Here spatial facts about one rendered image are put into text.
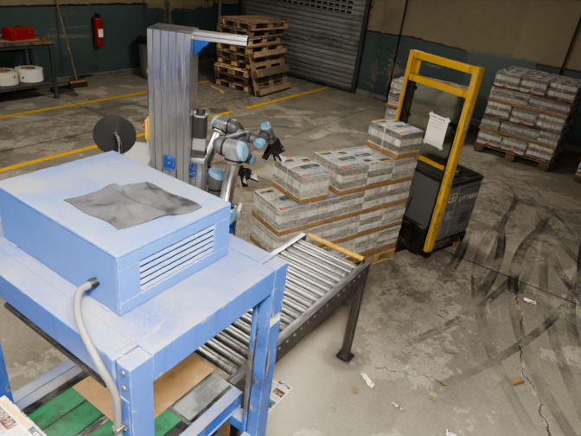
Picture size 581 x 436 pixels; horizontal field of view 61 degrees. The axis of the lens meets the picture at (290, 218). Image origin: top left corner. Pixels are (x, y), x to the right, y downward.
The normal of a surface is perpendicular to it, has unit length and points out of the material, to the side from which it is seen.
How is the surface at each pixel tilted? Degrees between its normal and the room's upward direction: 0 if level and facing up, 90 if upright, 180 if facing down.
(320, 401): 0
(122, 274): 90
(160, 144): 90
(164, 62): 90
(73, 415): 0
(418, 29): 90
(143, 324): 0
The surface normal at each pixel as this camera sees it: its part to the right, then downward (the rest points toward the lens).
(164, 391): 0.11, -0.88
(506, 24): -0.57, 0.33
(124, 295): 0.82, 0.35
